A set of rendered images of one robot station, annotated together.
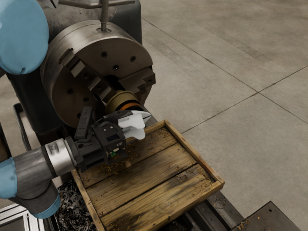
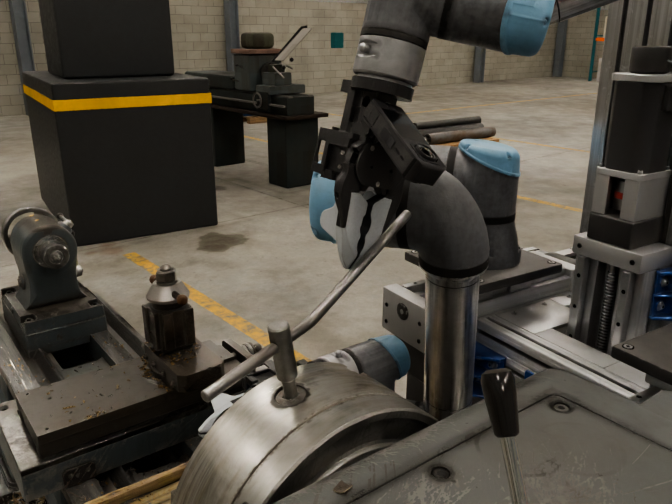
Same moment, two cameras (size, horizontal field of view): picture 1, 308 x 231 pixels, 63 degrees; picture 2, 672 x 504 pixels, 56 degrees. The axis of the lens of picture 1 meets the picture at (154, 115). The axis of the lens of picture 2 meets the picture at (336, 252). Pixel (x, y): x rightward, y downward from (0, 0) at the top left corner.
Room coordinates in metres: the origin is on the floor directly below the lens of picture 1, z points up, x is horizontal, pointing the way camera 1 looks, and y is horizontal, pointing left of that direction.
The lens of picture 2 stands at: (1.21, 0.13, 1.59)
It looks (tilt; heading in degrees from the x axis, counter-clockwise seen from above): 19 degrees down; 175
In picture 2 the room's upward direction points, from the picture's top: straight up
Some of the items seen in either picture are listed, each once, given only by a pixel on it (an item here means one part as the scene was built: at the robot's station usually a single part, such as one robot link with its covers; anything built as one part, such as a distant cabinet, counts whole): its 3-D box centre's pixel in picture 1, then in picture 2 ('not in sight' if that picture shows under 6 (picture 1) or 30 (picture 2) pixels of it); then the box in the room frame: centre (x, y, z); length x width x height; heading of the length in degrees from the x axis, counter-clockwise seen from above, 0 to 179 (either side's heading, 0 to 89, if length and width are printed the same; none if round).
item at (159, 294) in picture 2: not in sight; (167, 289); (0.08, -0.09, 1.13); 0.08 x 0.08 x 0.03
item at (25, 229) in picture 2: not in sight; (46, 271); (-0.40, -0.48, 1.01); 0.30 x 0.20 x 0.29; 32
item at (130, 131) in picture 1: (137, 129); not in sight; (0.43, 0.04, 1.07); 0.09 x 0.06 x 0.03; 121
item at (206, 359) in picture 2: not in sight; (179, 361); (0.10, -0.07, 0.99); 0.20 x 0.10 x 0.05; 32
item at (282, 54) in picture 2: not in sight; (255, 100); (-6.56, -0.12, 0.84); 2.28 x 0.91 x 1.67; 34
